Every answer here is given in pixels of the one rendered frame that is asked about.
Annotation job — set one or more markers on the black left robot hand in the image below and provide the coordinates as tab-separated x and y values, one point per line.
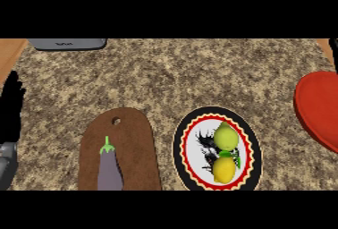
11	113

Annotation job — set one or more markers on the black red white plate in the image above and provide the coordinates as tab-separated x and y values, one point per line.
189	149

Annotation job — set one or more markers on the green lemon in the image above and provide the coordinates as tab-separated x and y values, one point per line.
226	137

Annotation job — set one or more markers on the yellow lemon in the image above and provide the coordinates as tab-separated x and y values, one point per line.
225	170

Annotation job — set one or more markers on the red bowl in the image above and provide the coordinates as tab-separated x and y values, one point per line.
319	107

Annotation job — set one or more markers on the grey appliance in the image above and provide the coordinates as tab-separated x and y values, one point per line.
68	43

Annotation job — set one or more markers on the brown wooden cutting board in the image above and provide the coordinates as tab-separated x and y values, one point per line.
132	140

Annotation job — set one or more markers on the purple eggplant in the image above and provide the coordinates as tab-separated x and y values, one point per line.
108	174

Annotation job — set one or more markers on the black object at edge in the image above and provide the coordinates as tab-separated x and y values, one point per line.
334	47

